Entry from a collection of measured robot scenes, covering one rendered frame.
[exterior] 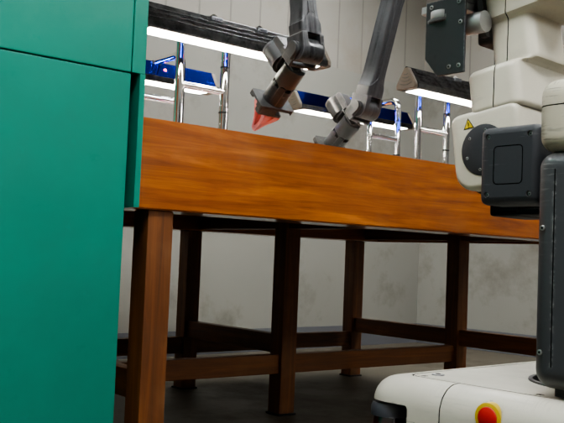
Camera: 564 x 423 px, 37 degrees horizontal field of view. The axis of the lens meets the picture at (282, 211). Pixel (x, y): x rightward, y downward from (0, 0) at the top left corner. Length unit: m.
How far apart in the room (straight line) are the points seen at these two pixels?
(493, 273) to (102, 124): 3.72
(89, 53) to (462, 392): 0.92
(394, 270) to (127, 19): 3.77
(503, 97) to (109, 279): 0.84
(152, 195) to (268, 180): 0.30
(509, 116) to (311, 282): 3.13
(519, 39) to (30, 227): 1.02
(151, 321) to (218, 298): 2.57
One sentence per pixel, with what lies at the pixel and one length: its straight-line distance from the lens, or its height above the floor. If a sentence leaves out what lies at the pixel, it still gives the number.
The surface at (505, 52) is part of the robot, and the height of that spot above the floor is 0.93.
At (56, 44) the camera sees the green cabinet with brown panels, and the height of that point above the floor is 0.86.
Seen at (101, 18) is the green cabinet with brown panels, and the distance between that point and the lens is 1.68.
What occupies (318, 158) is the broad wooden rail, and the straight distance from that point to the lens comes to 1.99.
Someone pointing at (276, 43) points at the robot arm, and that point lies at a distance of 2.06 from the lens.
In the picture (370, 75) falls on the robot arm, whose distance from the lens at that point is 2.34.
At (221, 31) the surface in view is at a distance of 2.24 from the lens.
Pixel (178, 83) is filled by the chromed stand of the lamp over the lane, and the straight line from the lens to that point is 2.36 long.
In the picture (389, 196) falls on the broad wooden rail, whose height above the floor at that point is 0.66.
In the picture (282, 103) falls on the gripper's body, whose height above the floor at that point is 0.86.
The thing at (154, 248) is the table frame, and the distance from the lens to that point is 1.74.
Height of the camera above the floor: 0.49
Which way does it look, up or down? 3 degrees up
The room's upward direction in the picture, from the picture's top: 2 degrees clockwise
